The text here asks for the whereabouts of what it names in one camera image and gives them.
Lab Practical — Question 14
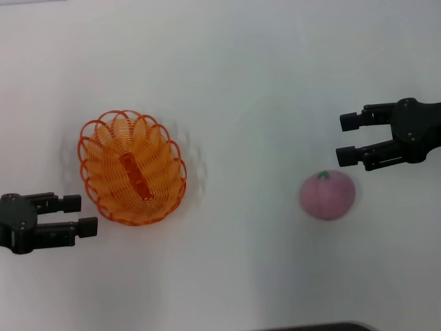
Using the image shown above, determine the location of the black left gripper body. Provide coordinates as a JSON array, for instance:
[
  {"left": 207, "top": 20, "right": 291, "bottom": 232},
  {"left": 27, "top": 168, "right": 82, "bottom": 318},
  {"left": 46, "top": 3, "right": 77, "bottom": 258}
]
[{"left": 0, "top": 193, "right": 39, "bottom": 255}]

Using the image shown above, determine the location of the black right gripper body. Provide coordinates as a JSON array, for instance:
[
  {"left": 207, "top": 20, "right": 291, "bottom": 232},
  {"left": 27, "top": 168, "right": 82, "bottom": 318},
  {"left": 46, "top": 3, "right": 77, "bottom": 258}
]
[{"left": 389, "top": 97, "right": 441, "bottom": 165}]

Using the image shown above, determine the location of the pink plush peach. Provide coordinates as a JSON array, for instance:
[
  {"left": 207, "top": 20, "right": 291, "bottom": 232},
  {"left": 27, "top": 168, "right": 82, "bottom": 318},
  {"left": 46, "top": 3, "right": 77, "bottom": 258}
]
[{"left": 298, "top": 170, "right": 356, "bottom": 221}]

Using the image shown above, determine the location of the orange wire basket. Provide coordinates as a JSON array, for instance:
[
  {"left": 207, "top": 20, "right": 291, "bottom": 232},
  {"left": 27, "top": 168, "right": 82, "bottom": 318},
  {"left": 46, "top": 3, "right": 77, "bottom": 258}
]
[{"left": 77, "top": 109, "right": 187, "bottom": 228}]

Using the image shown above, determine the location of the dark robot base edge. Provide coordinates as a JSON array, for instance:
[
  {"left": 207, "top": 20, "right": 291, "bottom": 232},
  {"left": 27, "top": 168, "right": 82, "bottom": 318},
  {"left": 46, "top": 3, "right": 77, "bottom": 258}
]
[{"left": 265, "top": 321, "right": 375, "bottom": 331}]

